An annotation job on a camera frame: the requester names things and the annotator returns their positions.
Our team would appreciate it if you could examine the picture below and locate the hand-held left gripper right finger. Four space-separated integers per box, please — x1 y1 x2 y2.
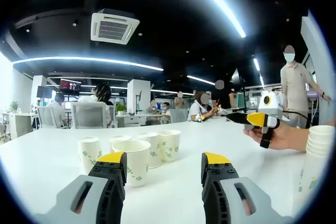
201 151 294 224

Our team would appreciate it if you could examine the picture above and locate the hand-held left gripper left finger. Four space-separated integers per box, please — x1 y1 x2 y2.
34 151 128 224

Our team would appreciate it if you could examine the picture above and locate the green printed white paper cup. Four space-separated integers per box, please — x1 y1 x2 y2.
156 129 182 163
111 140 152 188
77 136 102 175
137 132 164 169
109 135 132 154

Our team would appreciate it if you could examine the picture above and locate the nested stack of paper cups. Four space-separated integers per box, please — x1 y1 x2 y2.
296 125 336 201

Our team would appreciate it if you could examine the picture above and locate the person's right hand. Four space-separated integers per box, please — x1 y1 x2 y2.
243 123 291 151

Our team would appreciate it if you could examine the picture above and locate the white table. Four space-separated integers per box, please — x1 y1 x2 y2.
0 118 336 224

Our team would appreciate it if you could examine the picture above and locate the hanging dark screen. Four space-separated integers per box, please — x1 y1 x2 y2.
230 68 247 92

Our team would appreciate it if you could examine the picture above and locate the white mesh office chair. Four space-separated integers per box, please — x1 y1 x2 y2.
36 105 58 128
70 102 109 130

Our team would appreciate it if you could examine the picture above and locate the long ceiling light strip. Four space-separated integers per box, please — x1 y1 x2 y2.
167 0 247 38

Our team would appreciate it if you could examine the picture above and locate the black monitor on stand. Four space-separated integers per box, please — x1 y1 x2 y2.
36 86 53 98

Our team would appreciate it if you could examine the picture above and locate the ceiling air conditioner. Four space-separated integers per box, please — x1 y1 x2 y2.
90 8 140 46

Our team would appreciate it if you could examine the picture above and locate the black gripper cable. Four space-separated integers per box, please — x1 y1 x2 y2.
285 110 310 122

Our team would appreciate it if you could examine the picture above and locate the wall display screen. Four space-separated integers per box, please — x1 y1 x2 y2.
59 79 81 95

